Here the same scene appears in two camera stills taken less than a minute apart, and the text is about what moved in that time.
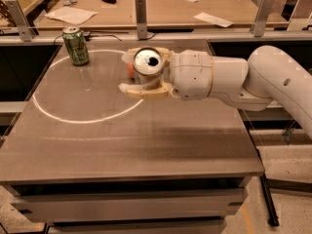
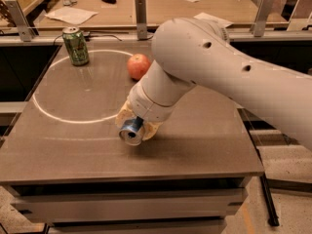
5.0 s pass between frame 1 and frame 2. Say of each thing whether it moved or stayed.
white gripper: moved
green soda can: stayed
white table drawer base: stayed
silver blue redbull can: moved
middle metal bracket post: stayed
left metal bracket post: stayed
